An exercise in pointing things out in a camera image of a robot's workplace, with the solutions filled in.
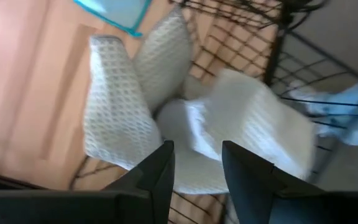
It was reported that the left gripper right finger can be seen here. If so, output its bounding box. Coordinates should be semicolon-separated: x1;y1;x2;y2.
221;140;323;224

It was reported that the black wire basket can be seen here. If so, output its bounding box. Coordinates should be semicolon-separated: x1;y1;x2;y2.
69;0;329;224
272;29;358;186

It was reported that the white waffle towel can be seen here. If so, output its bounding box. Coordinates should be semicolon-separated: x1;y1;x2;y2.
155;68;318;195
82;34;164;171
134;7;193;111

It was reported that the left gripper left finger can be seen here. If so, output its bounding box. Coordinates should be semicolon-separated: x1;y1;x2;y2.
104;139;176;224

